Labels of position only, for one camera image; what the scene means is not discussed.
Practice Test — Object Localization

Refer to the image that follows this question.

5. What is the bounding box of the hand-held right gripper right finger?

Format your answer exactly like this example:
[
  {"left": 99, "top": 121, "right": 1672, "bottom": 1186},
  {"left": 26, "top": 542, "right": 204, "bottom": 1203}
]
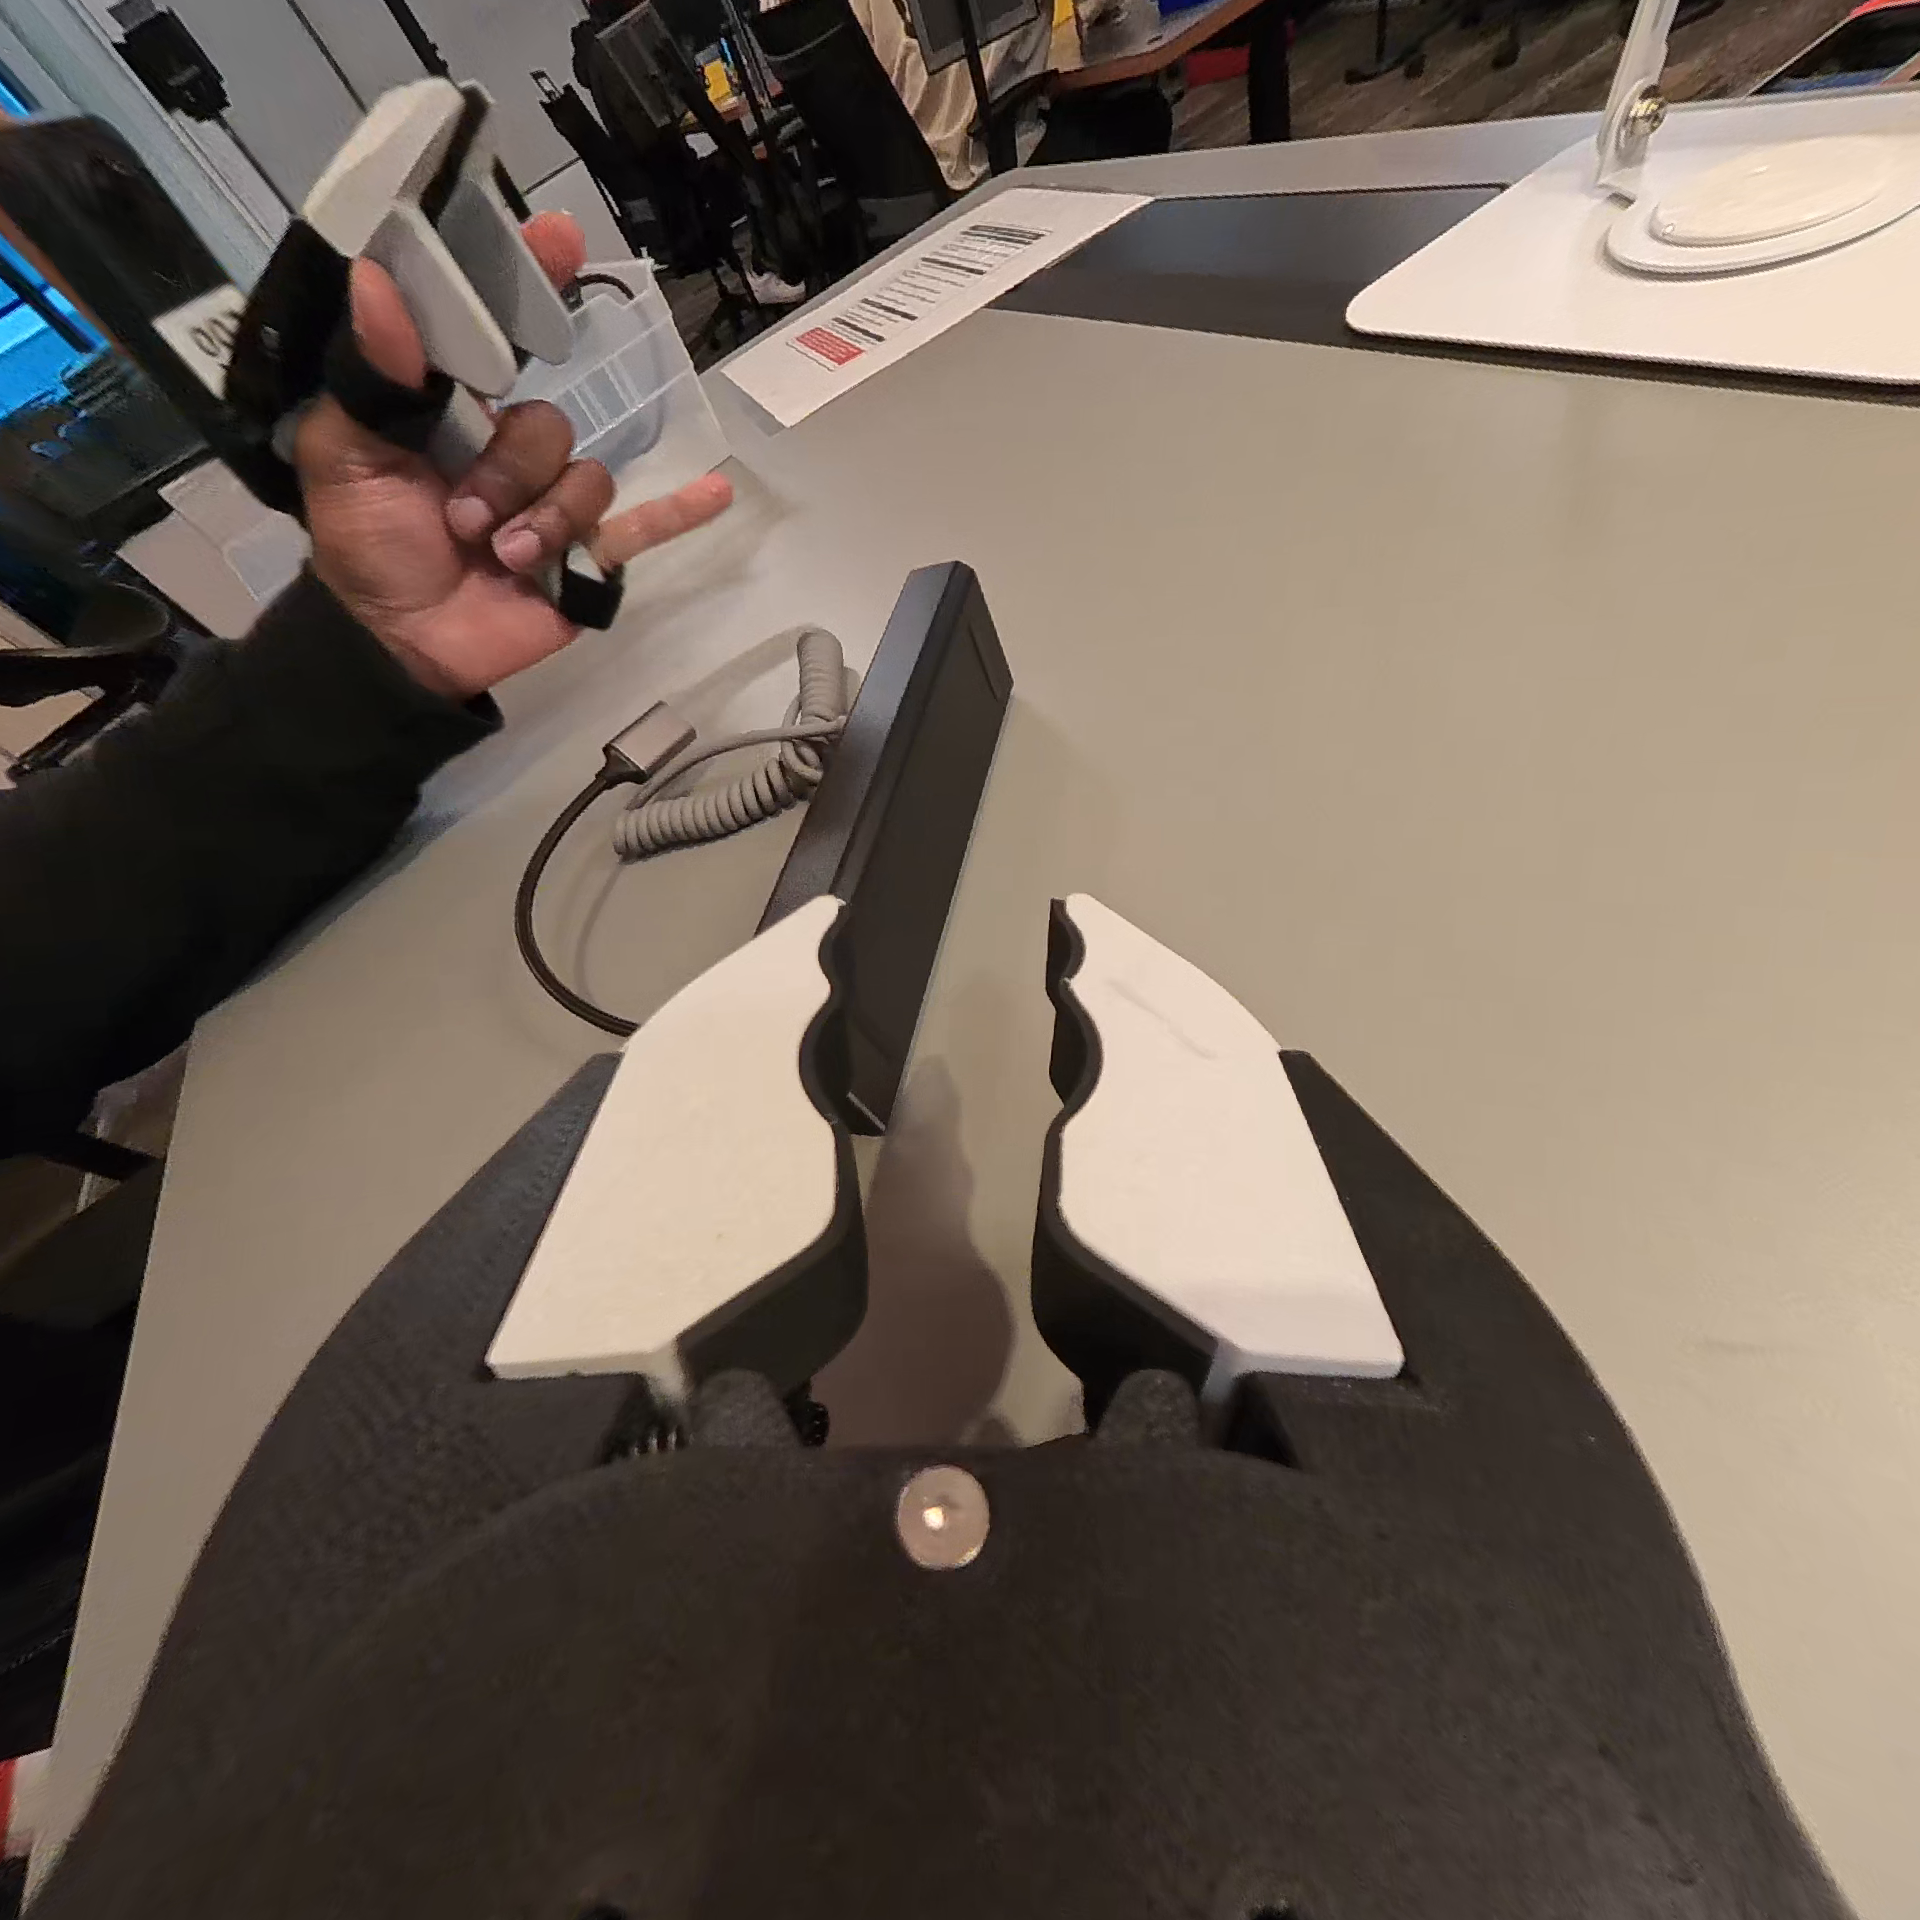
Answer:
[{"left": 1031, "top": 897, "right": 1408, "bottom": 1419}]

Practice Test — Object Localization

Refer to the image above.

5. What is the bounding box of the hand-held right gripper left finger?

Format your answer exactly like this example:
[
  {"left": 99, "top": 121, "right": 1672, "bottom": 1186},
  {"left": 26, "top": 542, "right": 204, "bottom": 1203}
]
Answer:
[{"left": 485, "top": 897, "right": 872, "bottom": 1419}]

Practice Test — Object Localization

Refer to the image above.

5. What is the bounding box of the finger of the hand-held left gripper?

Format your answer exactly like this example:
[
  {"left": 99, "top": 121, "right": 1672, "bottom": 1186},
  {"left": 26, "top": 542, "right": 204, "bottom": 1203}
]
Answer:
[
  {"left": 300, "top": 79, "right": 491, "bottom": 261},
  {"left": 434, "top": 181, "right": 581, "bottom": 366}
]

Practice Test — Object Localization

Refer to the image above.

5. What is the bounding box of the person's left hand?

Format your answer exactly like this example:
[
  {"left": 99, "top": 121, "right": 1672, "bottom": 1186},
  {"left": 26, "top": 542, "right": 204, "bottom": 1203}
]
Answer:
[{"left": 293, "top": 210, "right": 738, "bottom": 699}]

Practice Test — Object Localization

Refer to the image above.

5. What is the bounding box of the paper sheet with red label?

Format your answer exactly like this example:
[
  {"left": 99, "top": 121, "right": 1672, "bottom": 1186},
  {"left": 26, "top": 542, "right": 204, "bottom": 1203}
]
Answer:
[{"left": 720, "top": 186, "right": 1158, "bottom": 430}]

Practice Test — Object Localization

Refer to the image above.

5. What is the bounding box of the clear plastic organizer box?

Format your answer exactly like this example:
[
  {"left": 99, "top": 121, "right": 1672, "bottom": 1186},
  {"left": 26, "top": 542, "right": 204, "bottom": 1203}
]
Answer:
[{"left": 503, "top": 259, "right": 734, "bottom": 482}]

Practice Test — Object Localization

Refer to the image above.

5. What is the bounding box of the person's left forearm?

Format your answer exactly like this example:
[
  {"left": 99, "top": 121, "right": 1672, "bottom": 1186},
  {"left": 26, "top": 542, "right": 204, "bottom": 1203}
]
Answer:
[{"left": 0, "top": 572, "right": 503, "bottom": 1157}]

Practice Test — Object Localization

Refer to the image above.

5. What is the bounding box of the wooden desk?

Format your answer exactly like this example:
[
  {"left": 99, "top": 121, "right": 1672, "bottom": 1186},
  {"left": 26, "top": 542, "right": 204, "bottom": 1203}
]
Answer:
[{"left": 1051, "top": 0, "right": 1294, "bottom": 146}]

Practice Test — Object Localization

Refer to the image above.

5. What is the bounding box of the grey USB cable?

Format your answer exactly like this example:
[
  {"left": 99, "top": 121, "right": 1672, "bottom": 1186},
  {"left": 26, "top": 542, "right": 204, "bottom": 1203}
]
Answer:
[{"left": 617, "top": 628, "right": 856, "bottom": 860}]

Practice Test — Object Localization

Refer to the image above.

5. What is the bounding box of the black USB hub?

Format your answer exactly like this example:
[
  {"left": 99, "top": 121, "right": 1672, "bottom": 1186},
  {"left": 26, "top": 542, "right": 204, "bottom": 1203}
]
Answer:
[{"left": 756, "top": 561, "right": 1017, "bottom": 1139}]

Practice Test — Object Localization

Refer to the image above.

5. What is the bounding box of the black braided USB cable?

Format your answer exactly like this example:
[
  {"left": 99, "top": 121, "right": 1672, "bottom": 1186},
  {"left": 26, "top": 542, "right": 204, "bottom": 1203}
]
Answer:
[{"left": 515, "top": 706, "right": 699, "bottom": 1041}]

